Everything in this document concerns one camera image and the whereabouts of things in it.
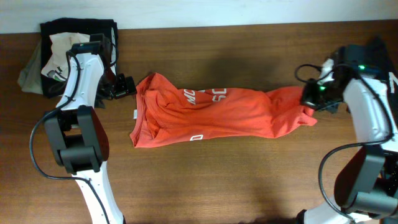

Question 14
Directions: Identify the orange soccer t-shirt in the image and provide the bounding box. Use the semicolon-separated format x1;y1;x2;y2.
129;73;317;148

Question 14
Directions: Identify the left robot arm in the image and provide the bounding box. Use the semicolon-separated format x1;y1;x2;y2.
40;34;136;223

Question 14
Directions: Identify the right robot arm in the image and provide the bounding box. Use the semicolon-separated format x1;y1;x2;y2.
296;44;397;223

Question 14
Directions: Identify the black folded garment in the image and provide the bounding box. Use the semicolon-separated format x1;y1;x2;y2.
40;18;118;110

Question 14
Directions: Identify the black t-shirt at right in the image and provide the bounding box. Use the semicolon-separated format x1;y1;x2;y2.
326;36;398;114

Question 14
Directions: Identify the grey folded garment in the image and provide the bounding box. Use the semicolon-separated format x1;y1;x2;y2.
17;40;43;95

